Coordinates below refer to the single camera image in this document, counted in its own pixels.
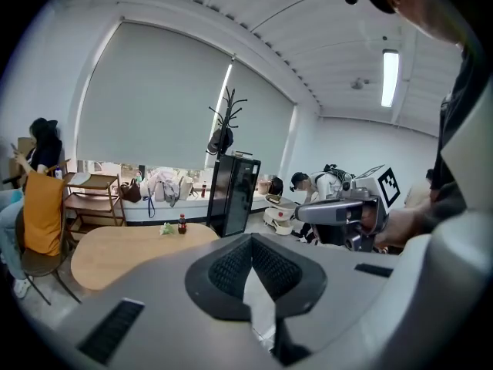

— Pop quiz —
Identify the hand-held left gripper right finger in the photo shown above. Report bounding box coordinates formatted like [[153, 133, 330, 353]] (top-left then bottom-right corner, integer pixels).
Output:
[[253, 234, 400, 365]]

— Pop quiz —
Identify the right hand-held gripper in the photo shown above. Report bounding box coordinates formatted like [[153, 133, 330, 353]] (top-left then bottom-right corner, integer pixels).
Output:
[[294, 163, 401, 253]]

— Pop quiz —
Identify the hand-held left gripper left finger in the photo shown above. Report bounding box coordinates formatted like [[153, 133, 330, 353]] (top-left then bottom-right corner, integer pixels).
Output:
[[53, 234, 273, 370]]

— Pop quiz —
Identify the person's right forearm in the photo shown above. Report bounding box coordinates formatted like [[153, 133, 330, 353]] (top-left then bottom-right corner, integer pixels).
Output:
[[374, 206, 434, 248]]

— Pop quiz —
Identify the oval wooden table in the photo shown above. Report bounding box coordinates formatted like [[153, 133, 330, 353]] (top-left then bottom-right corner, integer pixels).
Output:
[[70, 222, 221, 292]]

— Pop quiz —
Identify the white round trolley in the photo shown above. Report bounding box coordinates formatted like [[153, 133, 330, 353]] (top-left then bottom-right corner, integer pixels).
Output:
[[262, 194, 306, 236]]

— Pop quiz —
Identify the black glass-door cabinet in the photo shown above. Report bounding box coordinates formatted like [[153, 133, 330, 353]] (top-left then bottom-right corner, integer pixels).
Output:
[[209, 153, 262, 239]]

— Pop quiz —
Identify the grey bag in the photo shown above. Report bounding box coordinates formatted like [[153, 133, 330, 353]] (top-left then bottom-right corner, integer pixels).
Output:
[[163, 181, 182, 209]]

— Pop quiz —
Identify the brown handbag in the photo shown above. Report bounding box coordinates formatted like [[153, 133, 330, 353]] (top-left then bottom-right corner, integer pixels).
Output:
[[119, 178, 143, 204]]

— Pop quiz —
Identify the beige tote bag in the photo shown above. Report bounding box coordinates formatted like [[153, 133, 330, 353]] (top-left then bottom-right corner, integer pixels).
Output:
[[178, 175, 196, 201]]

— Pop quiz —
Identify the wooden shelf rack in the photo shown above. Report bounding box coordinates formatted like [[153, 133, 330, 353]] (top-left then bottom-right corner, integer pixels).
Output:
[[61, 171, 128, 243]]

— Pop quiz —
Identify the white bag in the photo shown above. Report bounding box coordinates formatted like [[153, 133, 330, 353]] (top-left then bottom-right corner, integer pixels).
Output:
[[139, 168, 182, 204]]

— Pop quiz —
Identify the brown chair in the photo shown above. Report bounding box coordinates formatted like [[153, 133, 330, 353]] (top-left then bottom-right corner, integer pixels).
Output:
[[14, 206, 82, 307]]

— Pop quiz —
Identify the black hat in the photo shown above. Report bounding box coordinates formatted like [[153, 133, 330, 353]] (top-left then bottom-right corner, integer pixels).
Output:
[[206, 127, 235, 156]]

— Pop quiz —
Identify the black coat rack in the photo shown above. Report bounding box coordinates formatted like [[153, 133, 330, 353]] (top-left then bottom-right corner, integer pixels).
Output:
[[205, 86, 249, 227]]

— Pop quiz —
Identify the long ceiling light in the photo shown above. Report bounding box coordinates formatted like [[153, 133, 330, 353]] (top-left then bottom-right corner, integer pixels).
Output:
[[380, 48, 401, 109]]

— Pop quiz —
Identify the person's black clothing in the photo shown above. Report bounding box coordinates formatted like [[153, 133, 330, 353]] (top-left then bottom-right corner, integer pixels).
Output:
[[423, 40, 488, 238]]

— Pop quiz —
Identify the cardboard box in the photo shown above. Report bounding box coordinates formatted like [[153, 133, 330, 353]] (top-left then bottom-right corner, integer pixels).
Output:
[[8, 136, 36, 180]]

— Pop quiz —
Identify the person's head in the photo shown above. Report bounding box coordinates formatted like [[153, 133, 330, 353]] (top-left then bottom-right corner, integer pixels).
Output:
[[379, 0, 463, 48]]

